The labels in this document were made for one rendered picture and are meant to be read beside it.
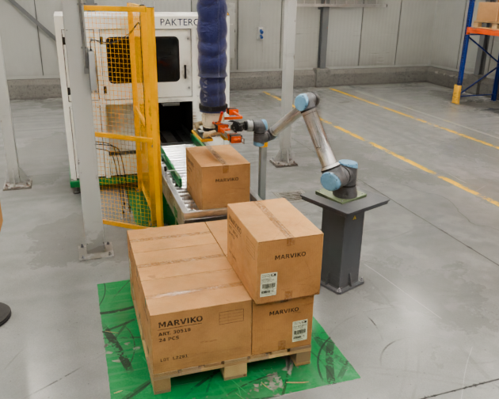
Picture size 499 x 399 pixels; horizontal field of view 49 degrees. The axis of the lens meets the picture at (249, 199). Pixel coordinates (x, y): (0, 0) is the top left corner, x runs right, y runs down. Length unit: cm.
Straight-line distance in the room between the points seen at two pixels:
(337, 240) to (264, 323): 120
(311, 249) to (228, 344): 76
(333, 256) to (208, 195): 110
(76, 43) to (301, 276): 257
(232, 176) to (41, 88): 879
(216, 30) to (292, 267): 199
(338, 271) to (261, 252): 145
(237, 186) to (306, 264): 139
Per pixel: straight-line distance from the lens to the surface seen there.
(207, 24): 430
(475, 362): 396
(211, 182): 430
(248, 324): 332
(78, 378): 365
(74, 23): 458
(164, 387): 343
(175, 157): 595
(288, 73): 729
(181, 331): 322
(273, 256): 307
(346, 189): 418
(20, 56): 1278
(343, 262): 436
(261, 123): 432
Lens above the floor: 223
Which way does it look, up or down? 21 degrees down
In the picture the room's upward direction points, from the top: 1 degrees clockwise
